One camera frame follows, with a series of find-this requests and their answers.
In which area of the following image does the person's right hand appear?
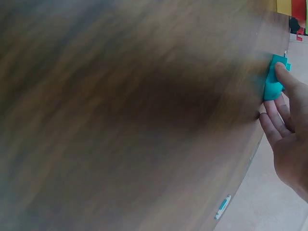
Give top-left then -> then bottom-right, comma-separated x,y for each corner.
258,62 -> 308,203

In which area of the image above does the teal plastic block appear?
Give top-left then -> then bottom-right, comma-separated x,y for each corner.
263,54 -> 291,101

